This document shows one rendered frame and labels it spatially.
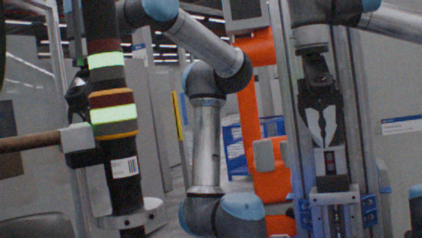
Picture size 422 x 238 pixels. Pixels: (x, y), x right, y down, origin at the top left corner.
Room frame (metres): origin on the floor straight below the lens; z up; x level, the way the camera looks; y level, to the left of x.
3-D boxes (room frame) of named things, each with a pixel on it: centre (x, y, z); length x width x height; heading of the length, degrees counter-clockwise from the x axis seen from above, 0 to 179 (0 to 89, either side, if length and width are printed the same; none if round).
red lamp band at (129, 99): (0.41, 0.10, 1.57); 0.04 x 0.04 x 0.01
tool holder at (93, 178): (0.41, 0.11, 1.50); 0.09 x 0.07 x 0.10; 117
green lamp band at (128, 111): (0.41, 0.10, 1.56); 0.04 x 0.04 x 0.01
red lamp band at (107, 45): (0.41, 0.10, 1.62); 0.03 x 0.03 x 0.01
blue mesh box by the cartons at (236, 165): (7.74, -0.76, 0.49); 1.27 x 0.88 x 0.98; 150
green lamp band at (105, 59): (0.41, 0.10, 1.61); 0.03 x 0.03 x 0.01
